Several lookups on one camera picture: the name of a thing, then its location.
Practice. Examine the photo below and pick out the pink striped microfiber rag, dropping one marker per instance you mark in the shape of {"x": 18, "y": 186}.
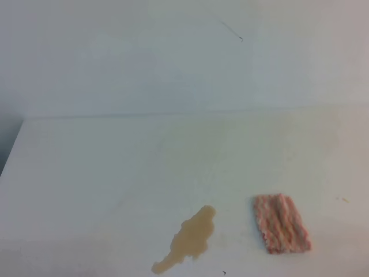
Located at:
{"x": 280, "y": 224}

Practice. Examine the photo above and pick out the brown coffee stain puddle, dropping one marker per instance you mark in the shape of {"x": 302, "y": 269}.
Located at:
{"x": 190, "y": 241}

